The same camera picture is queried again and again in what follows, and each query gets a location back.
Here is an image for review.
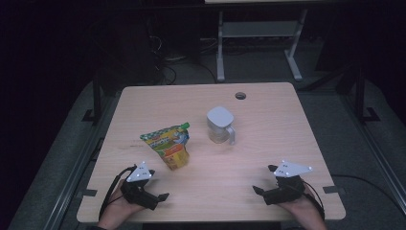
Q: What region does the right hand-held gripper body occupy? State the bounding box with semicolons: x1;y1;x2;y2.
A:
262;159;314;206

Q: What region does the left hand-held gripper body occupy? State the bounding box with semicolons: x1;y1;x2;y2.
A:
120;161;161;211

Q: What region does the yellow green spouted refill pouch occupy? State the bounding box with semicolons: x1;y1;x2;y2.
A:
139;122;192;171

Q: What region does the person's right hand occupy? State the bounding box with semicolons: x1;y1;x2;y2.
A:
277;184;326;222

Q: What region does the person's left hand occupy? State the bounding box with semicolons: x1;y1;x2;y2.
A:
104;179;147;222

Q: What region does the black metal stand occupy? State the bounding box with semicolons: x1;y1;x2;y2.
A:
80;71;108;126
334;61;381;125

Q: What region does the right hand-held gripper black cable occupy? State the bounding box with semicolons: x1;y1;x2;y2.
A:
301;179;327;221

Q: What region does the hand-held gripper black cable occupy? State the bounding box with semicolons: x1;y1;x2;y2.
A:
98;165;137;221
301;179;327;221

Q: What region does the left hand-held gripper black cable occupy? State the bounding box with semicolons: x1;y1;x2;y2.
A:
98;165;137;221

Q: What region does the aluminium floor rail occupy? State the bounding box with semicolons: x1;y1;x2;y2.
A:
338;94;406;210
47;92;124;230

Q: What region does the black floor cable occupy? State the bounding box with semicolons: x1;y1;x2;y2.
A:
329;173;406;212

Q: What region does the tangle of black cables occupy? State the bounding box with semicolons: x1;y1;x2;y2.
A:
149;33;218;86

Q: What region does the white metal desk frame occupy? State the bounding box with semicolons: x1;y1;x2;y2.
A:
204;0;336;82

